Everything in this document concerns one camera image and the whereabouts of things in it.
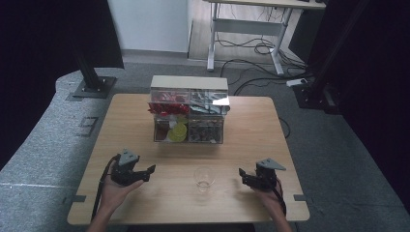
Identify white power strip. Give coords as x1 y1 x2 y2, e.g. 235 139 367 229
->
285 77 309 88

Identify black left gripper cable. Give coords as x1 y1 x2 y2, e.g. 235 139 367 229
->
90 154 122 222

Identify clear glass cup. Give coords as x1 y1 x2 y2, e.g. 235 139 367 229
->
192 165 217 193

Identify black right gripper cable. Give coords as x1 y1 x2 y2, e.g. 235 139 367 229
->
272 180 288 218

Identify black floor cables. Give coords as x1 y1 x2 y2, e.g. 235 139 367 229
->
215 32 315 97

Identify person's left hand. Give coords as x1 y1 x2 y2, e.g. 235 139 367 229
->
100 160 145 217

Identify yellow lemon slices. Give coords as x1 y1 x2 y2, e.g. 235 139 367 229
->
166 116 190 143

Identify white metal-legged desk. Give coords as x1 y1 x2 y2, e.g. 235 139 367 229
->
203 0 327 77

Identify silver packets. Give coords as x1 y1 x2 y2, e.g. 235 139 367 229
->
189 91 230 116

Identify clear compartment storage box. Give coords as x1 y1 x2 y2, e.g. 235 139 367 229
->
147 74 232 145

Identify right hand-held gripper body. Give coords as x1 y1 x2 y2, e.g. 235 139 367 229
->
249 158 287 191

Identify person's right hand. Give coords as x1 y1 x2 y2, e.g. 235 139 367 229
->
251 179 286 218

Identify black metal stand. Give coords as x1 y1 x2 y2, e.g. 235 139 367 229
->
292 0 371 116
71 38 118 100

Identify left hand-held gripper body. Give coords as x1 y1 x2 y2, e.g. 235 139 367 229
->
110 148 146 188

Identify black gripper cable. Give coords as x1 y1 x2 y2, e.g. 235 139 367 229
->
272 180 288 218
90 154 122 222

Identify red packets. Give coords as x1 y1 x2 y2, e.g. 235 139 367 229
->
148 92 191 118

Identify grey floor outlet plate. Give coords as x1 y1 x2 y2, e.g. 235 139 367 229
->
76 116 100 138

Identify black curtain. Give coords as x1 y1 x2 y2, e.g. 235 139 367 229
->
0 0 126 170
288 0 410 207

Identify dark dried pieces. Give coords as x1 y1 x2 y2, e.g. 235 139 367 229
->
188 119 224 144

